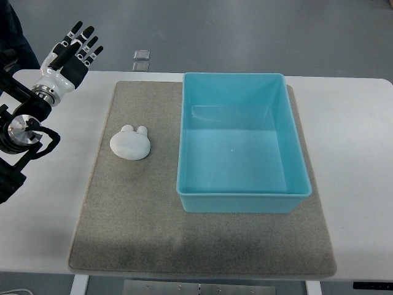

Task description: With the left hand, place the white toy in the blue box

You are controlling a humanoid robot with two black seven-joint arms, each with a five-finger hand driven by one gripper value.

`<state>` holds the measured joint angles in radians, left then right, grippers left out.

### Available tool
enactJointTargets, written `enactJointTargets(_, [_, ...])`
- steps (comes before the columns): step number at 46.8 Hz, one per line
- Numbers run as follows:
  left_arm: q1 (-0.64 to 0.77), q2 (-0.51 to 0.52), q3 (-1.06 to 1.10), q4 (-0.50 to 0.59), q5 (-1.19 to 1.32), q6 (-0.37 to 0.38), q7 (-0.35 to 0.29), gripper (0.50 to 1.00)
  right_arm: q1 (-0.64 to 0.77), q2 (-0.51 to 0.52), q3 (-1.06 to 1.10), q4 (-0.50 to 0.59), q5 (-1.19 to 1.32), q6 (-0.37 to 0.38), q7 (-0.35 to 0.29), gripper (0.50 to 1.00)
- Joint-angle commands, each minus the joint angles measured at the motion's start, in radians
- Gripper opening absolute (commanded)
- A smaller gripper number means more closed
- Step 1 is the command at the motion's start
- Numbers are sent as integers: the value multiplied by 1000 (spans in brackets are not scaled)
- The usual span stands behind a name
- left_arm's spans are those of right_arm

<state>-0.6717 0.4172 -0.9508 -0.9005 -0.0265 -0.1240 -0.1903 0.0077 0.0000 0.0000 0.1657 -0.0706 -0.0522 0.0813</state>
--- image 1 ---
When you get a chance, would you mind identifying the person in dark clothing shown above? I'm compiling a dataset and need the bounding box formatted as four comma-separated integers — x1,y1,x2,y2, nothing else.
1,0,41,75

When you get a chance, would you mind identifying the white table leg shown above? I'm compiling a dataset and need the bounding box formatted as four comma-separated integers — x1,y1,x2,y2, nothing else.
305,280,322,295
69,275,90,295

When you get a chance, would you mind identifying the right white table leg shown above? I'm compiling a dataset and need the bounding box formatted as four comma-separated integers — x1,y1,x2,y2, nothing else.
305,280,322,295

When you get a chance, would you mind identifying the metal table crossbar plate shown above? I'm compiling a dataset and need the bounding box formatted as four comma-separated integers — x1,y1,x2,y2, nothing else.
122,280,276,295

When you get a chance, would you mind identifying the left white table leg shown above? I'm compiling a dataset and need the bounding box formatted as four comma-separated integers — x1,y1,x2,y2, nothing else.
69,275,90,295

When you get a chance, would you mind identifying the black table control panel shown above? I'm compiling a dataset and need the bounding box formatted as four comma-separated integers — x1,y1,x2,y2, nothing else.
352,281,393,291

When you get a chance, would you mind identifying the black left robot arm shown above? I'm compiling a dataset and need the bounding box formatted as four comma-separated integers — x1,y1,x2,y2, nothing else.
1,22,103,203

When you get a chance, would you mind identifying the upper floor socket plate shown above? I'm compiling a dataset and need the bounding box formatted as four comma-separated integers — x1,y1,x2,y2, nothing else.
133,50,150,60

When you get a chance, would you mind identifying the grey felt mat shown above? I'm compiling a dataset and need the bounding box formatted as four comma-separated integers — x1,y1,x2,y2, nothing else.
68,81,337,280

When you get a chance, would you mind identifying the lower floor socket plate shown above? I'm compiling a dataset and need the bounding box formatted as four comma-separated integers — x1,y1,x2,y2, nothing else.
132,61,149,72

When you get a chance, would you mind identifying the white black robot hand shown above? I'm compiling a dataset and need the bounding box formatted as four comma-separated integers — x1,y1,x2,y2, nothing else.
35,21,104,92

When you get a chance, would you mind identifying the floor socket plate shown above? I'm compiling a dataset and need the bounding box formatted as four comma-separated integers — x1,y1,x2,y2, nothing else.
132,61,149,72
133,50,150,60

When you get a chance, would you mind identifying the blue plastic box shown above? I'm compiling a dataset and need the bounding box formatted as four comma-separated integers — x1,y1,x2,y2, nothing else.
176,73,313,213

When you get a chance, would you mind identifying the white bunny plush toy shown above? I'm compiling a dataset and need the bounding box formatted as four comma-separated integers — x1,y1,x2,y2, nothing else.
109,125,151,160

